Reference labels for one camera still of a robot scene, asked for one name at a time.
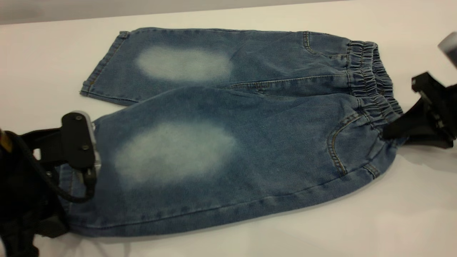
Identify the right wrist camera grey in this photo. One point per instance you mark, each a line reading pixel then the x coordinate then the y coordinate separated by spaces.
pixel 450 48

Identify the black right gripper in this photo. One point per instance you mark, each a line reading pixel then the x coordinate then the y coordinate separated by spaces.
pixel 441 114

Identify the blue denim pants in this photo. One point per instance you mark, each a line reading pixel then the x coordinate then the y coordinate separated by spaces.
pixel 250 142

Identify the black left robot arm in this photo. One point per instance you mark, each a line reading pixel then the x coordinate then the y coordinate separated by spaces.
pixel 3 142

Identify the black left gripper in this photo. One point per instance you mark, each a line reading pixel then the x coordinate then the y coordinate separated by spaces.
pixel 21 200

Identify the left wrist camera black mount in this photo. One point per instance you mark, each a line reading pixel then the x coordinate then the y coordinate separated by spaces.
pixel 76 139

